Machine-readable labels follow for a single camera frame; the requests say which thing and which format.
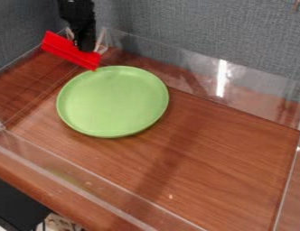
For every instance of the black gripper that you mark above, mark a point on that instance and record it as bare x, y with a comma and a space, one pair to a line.
77, 12

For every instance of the red plastic block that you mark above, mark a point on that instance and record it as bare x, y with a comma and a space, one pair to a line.
64, 48

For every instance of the green round plate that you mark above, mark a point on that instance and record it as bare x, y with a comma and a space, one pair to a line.
113, 102

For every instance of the white power strip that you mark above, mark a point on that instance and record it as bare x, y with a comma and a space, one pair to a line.
58, 223

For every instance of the clear acrylic corner bracket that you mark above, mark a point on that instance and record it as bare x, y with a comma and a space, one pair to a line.
101, 44

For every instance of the clear acrylic enclosure wall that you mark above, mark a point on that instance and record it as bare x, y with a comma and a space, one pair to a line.
213, 168

